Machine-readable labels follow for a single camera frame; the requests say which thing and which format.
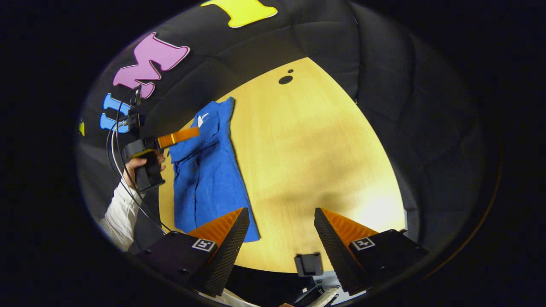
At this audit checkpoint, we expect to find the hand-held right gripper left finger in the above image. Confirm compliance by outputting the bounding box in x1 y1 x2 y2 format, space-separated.
128 207 250 298

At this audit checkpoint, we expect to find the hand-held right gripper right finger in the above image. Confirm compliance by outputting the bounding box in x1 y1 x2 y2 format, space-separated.
314 207 429 296

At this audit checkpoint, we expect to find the blue shirt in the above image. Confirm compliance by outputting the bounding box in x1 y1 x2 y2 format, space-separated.
169 97 261 243

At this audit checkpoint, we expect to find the small black block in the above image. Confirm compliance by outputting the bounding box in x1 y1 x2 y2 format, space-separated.
294 252 324 277

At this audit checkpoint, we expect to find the black backdrop cloth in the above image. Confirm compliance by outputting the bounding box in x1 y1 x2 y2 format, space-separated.
77 0 487 256

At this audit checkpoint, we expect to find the thin gripper cable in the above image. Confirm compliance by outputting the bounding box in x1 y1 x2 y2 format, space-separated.
106 87 173 234

